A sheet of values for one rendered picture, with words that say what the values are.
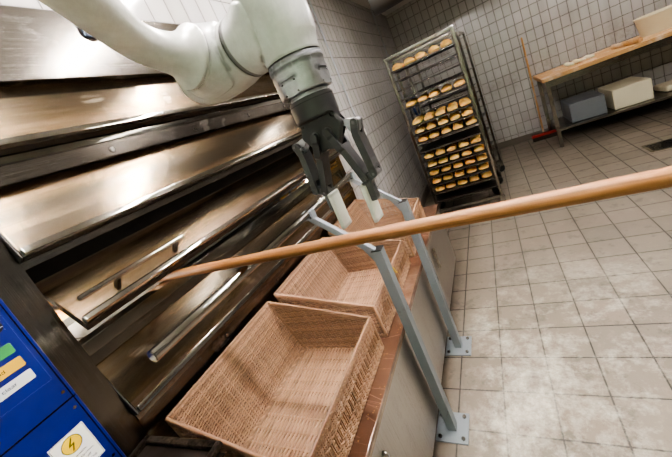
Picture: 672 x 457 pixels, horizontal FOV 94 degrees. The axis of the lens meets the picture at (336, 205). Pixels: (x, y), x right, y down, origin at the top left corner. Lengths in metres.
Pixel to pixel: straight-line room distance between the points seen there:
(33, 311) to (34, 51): 0.74
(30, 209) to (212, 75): 0.72
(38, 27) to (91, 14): 0.93
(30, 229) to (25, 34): 0.57
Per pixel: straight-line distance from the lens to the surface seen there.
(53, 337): 1.13
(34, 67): 1.32
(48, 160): 1.20
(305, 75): 0.50
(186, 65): 0.58
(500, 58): 5.60
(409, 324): 1.38
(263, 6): 0.52
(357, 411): 1.18
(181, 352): 1.26
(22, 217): 1.15
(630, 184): 0.64
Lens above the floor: 1.45
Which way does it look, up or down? 14 degrees down
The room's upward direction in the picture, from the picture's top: 24 degrees counter-clockwise
